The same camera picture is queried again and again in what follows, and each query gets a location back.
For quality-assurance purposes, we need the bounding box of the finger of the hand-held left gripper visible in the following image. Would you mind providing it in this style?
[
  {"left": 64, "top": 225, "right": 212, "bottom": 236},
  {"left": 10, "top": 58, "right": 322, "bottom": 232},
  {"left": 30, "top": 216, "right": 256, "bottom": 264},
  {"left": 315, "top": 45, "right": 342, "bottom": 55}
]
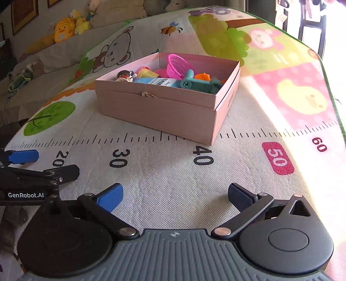
[
  {"left": 0, "top": 149, "right": 39, "bottom": 168},
  {"left": 0, "top": 164, "right": 80, "bottom": 191}
]

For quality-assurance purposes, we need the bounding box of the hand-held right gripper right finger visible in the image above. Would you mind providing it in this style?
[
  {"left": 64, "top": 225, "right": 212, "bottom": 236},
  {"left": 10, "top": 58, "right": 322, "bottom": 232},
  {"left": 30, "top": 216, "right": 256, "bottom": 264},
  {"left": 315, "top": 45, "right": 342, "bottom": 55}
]
[{"left": 211, "top": 183, "right": 312, "bottom": 240}]

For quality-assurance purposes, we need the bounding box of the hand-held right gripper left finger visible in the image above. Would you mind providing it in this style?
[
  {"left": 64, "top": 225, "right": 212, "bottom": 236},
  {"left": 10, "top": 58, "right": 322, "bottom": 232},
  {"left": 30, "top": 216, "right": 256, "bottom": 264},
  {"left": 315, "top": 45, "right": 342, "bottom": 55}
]
[{"left": 38, "top": 183, "right": 139, "bottom": 240}]

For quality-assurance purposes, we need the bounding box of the pink cardboard box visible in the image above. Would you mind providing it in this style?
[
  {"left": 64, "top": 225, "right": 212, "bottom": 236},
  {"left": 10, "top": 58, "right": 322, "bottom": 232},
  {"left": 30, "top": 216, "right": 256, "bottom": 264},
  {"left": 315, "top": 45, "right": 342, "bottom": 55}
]
[{"left": 95, "top": 52, "right": 241, "bottom": 146}]

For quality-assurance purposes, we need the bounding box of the small doll figure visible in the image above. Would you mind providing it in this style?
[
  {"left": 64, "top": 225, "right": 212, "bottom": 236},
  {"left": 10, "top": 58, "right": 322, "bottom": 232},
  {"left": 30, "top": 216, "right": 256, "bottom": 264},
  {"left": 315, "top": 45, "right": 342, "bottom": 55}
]
[{"left": 115, "top": 69, "right": 135, "bottom": 82}]

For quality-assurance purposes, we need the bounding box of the teal plastic toy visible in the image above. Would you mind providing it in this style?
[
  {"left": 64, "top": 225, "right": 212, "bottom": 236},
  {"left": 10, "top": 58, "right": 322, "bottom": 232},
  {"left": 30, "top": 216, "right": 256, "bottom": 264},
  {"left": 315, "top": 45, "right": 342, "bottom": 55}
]
[{"left": 180, "top": 69, "right": 224, "bottom": 95}]

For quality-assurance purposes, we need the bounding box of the blue white tube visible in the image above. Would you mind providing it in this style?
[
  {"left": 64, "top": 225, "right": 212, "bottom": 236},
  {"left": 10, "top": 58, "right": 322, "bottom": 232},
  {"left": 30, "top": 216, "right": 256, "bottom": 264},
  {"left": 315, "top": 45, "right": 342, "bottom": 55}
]
[{"left": 132, "top": 77, "right": 187, "bottom": 88}]

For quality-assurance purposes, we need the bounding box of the pink toy basket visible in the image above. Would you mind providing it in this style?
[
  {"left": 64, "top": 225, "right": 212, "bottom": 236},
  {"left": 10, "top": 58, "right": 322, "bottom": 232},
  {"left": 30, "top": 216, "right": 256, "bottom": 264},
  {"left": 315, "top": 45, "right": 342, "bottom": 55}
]
[{"left": 166, "top": 54, "right": 190, "bottom": 81}]

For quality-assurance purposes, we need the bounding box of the cartoon printed play mat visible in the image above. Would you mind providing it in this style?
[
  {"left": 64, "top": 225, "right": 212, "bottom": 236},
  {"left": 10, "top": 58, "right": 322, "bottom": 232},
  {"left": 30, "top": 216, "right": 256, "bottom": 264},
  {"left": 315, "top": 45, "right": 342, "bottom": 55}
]
[{"left": 3, "top": 7, "right": 346, "bottom": 273}]

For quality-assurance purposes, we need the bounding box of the green knitted yarn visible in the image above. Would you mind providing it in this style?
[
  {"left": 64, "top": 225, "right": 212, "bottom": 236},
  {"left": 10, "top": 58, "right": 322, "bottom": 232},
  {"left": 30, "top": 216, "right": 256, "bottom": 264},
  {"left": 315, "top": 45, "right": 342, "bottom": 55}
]
[{"left": 8, "top": 69, "right": 35, "bottom": 96}]

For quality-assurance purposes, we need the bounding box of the beige sofa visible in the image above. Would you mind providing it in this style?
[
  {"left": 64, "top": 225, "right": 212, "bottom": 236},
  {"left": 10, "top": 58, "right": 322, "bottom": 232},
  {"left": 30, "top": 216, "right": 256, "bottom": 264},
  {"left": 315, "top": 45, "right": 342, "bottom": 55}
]
[{"left": 0, "top": 0, "right": 195, "bottom": 111}]

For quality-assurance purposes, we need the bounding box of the large yellow plush toy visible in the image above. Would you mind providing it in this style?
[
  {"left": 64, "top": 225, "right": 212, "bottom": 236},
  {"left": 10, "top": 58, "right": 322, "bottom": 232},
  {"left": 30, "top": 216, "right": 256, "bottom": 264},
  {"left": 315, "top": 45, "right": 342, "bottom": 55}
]
[{"left": 24, "top": 17, "right": 77, "bottom": 54}]

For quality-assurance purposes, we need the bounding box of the small yellow plush toy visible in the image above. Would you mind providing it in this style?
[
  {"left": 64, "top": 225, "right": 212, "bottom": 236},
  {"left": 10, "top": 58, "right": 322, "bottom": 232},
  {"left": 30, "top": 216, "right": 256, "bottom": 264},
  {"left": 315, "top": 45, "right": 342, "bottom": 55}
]
[{"left": 70, "top": 10, "right": 90, "bottom": 35}]

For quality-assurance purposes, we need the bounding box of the pink plush doll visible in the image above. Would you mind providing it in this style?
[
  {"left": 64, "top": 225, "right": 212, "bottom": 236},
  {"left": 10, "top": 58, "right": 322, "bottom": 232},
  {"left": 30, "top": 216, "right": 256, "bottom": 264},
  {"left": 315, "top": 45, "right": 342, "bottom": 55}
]
[{"left": 86, "top": 0, "right": 101, "bottom": 22}]

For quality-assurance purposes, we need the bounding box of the grey plush bear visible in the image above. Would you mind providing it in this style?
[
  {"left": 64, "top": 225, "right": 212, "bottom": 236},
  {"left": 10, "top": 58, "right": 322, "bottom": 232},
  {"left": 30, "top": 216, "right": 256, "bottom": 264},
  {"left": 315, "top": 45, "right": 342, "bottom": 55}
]
[{"left": 165, "top": 0, "right": 187, "bottom": 13}]

